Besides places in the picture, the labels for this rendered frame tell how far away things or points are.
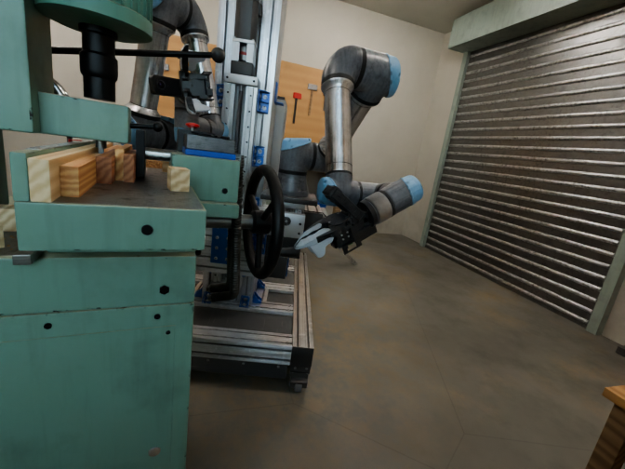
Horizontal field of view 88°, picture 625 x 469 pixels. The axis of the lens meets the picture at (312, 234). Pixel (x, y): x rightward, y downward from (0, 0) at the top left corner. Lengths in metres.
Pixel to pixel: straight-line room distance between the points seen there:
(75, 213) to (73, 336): 0.24
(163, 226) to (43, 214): 0.13
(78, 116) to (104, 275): 0.30
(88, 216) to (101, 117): 0.30
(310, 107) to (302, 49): 0.63
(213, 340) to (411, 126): 4.01
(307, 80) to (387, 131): 1.25
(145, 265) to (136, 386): 0.23
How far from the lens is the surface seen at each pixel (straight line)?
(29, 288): 0.63
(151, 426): 0.77
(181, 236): 0.48
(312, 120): 4.17
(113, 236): 0.49
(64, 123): 0.75
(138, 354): 0.67
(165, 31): 1.29
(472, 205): 3.95
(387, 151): 4.62
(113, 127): 0.74
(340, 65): 1.01
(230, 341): 1.40
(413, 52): 4.87
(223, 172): 0.71
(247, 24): 1.48
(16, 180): 0.49
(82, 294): 0.62
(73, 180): 0.52
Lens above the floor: 1.00
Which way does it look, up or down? 14 degrees down
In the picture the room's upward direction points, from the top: 8 degrees clockwise
